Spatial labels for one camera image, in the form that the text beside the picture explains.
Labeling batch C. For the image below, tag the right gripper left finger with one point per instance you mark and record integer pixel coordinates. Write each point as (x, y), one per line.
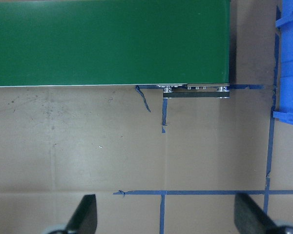
(84, 219)

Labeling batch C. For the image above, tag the right blue bin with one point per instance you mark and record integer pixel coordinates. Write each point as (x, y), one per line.
(285, 24)

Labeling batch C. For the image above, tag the green conveyor belt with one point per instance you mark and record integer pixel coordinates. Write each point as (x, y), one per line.
(181, 46)

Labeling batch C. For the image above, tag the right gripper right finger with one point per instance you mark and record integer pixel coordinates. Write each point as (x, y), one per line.
(249, 218)

